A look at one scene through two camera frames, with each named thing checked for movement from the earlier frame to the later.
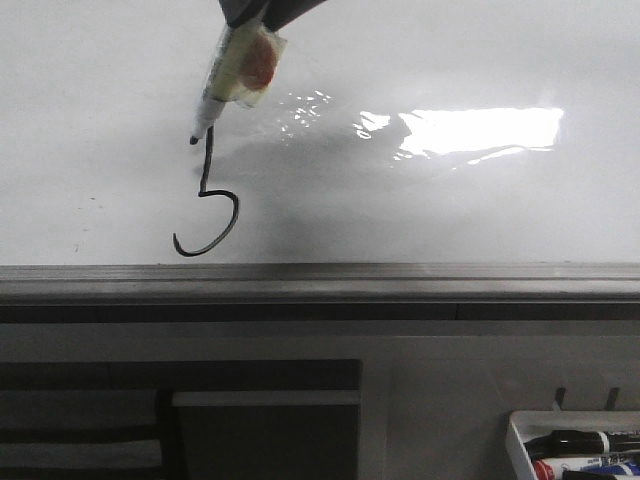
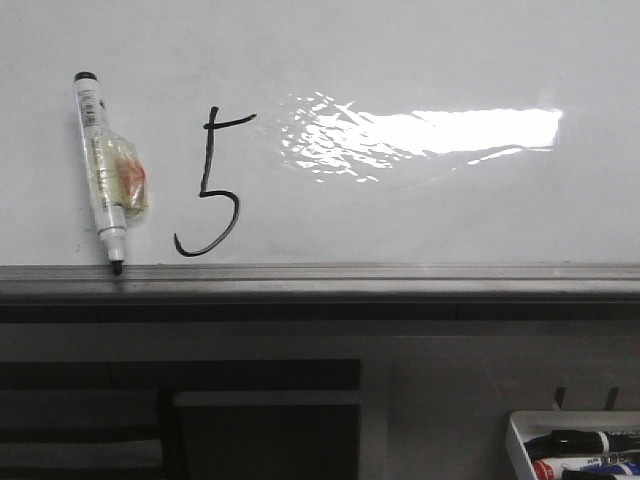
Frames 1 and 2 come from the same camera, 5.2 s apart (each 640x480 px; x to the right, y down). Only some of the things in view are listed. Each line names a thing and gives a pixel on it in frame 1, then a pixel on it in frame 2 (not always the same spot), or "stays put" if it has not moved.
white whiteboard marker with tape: [244, 70] to [117, 177]
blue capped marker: [615, 469] stays put
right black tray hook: [611, 400] stays put
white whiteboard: [396, 132] stays put
